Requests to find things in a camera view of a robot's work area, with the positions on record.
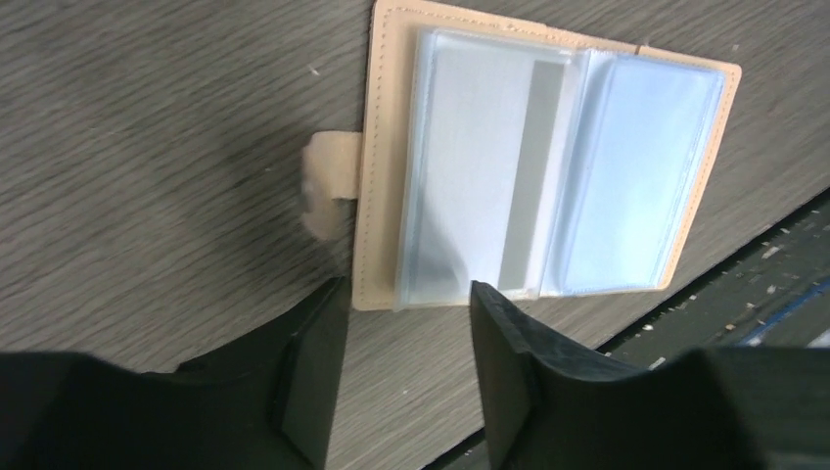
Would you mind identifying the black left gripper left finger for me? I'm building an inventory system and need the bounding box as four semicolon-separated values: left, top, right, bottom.
1;277;350;469

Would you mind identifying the silver card in holder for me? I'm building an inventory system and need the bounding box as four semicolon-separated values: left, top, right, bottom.
396;41;570;306

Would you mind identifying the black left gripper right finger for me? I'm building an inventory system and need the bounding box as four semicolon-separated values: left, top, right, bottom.
469;281;829;469

